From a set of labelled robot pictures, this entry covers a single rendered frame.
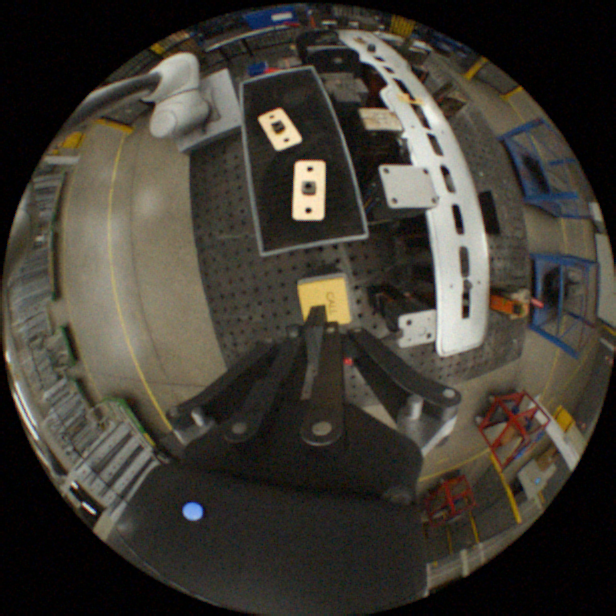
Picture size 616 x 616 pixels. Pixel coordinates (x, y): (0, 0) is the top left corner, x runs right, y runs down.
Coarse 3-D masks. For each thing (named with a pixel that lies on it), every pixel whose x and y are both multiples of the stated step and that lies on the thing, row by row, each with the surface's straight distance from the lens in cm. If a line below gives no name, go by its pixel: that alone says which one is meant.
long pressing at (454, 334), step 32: (352, 32) 117; (384, 64) 84; (384, 96) 64; (416, 96) 71; (416, 128) 60; (448, 128) 68; (416, 160) 53; (448, 160) 59; (448, 192) 54; (448, 224) 52; (480, 224) 58; (448, 256) 51; (480, 256) 57; (448, 288) 51; (480, 288) 58; (448, 320) 53; (480, 320) 60; (448, 352) 58
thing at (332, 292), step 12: (300, 288) 28; (312, 288) 27; (324, 288) 27; (336, 288) 27; (300, 300) 28; (312, 300) 28; (324, 300) 28; (336, 300) 28; (336, 312) 28; (348, 312) 28
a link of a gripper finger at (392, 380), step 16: (352, 336) 14; (368, 336) 13; (368, 352) 11; (384, 352) 11; (368, 368) 12; (384, 368) 10; (400, 368) 10; (368, 384) 13; (384, 384) 10; (400, 384) 9; (416, 384) 9; (432, 384) 9; (384, 400) 11; (400, 400) 9; (432, 400) 8; (448, 400) 8; (432, 416) 8; (448, 416) 8
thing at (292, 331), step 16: (288, 336) 16; (288, 352) 13; (272, 368) 12; (288, 368) 11; (304, 368) 15; (256, 384) 9; (272, 384) 9; (288, 384) 10; (256, 400) 8; (272, 400) 8; (240, 416) 7; (256, 416) 7; (272, 416) 8; (224, 432) 7; (240, 432) 7; (256, 432) 7; (240, 448) 7; (256, 448) 7
